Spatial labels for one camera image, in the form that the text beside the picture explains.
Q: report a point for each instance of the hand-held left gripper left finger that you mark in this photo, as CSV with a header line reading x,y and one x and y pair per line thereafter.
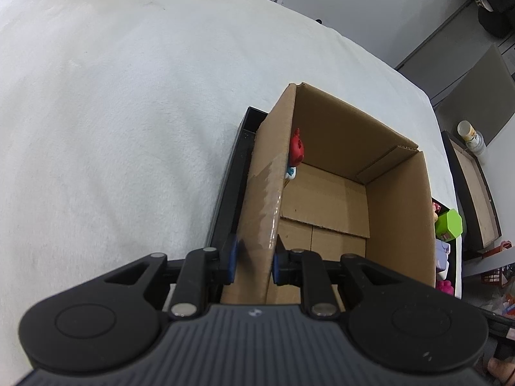
x,y
231,259

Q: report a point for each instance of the green hexagonal toy box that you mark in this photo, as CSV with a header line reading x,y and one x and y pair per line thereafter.
x,y
450,225

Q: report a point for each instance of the magenta dinosaur toy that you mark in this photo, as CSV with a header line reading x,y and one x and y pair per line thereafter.
x,y
446,288

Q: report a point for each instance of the white charger plug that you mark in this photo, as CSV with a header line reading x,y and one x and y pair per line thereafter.
x,y
290,173

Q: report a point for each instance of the red plastic basket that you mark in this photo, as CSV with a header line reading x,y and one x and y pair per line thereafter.
x,y
497,276

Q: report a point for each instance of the purple toy figure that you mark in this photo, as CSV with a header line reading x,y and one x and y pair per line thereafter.
x,y
441,254

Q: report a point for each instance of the red toy figure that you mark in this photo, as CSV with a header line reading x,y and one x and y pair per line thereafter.
x,y
297,148

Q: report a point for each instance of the white plastic bottle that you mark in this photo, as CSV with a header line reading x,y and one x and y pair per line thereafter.
x,y
470,134

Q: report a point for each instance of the pink small figure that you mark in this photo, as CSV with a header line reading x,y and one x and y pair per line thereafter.
x,y
435,210

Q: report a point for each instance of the person's bare leg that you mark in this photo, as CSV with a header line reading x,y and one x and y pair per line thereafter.
x,y
503,370

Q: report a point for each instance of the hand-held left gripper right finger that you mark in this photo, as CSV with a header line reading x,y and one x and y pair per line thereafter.
x,y
276,267

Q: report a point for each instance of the black shallow tray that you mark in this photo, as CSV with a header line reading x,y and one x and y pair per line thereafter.
x,y
231,193

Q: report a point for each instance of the brown cardboard box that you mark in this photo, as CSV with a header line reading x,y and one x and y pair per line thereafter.
x,y
396,229

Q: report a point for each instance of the grey board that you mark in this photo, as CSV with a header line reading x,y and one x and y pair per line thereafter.
x,y
478,92

